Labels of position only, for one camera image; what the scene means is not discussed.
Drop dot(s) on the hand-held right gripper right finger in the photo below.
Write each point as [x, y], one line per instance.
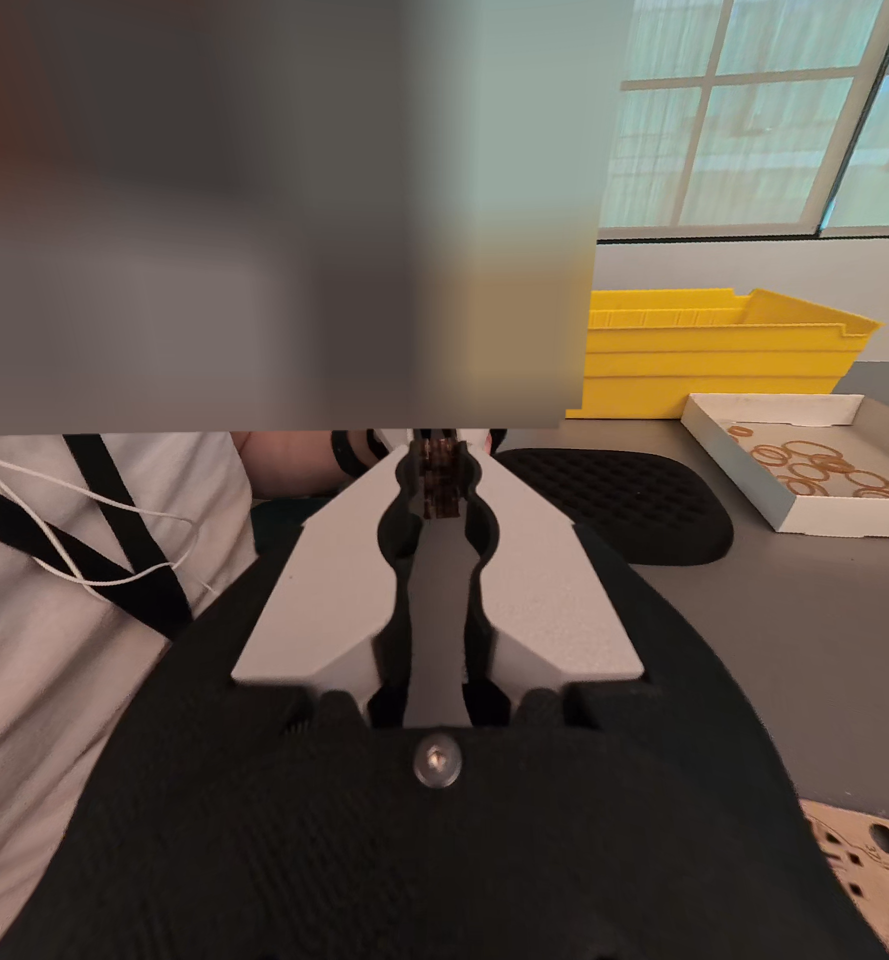
[557, 600]

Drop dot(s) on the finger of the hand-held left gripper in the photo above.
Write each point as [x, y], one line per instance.
[393, 439]
[471, 438]

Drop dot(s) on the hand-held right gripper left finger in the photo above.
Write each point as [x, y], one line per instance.
[317, 600]

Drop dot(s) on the round wooden gear part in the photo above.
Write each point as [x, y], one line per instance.
[438, 480]

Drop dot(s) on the person's left forearm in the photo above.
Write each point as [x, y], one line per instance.
[287, 465]

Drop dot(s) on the perforated wooden parts sheet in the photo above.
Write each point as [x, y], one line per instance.
[879, 892]

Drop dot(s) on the white cardboard box tray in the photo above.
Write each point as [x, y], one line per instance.
[782, 495]

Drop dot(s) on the yellow plastic bin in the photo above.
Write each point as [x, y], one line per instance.
[714, 352]

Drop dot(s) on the pile of rubber bands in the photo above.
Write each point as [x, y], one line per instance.
[827, 469]

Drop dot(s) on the person's white shirt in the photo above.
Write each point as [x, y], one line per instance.
[39, 712]

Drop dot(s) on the window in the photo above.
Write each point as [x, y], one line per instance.
[752, 135]

